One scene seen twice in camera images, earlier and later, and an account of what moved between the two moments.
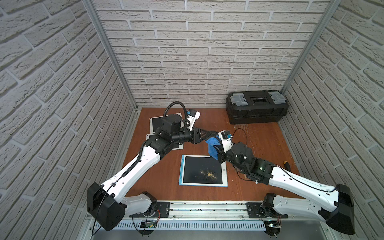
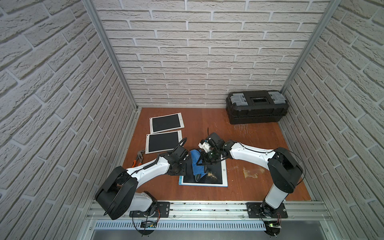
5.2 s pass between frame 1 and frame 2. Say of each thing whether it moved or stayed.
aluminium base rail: stayed
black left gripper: moved
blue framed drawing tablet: stayed
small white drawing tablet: stayed
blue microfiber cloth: moved
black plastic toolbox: stayed
